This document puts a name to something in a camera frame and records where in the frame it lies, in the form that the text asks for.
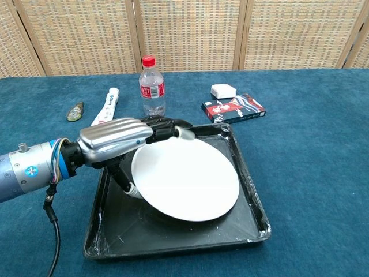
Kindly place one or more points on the white round plate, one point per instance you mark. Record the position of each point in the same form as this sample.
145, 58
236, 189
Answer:
186, 179

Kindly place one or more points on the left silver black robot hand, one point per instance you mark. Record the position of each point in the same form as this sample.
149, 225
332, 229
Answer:
115, 138

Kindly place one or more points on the small green glass bottle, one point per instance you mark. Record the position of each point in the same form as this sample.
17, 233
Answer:
75, 112

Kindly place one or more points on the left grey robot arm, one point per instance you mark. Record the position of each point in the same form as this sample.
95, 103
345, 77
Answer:
31, 170

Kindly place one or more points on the blue table cloth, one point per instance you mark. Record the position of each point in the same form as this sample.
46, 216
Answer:
311, 161

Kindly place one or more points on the clear bottle with red cap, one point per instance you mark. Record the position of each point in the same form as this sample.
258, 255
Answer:
152, 89

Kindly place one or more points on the white toothpaste tube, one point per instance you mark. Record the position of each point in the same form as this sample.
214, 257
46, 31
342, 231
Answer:
107, 108

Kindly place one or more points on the dark printed card box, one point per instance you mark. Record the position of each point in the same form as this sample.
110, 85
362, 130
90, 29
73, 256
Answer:
233, 109

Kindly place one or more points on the woven rattan folding screen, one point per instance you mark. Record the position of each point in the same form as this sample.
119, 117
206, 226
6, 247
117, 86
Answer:
184, 33

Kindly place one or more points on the white wrapped tissue pack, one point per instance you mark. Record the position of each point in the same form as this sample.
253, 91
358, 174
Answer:
222, 90

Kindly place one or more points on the black square plastic tray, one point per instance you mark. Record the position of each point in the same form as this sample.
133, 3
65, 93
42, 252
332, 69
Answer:
184, 231

